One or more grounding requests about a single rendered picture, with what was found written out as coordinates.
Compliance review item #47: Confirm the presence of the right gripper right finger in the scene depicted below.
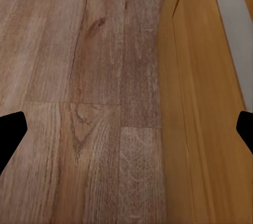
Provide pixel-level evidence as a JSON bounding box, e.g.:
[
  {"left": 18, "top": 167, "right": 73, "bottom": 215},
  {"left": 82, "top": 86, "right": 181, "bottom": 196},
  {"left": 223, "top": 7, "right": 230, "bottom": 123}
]
[{"left": 236, "top": 111, "right": 253, "bottom": 153}]

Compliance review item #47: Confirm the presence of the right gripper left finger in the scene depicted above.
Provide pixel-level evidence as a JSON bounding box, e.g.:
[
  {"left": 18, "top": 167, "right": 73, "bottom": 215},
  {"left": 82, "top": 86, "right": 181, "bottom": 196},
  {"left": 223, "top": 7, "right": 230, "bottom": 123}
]
[{"left": 0, "top": 111, "right": 27, "bottom": 174}]

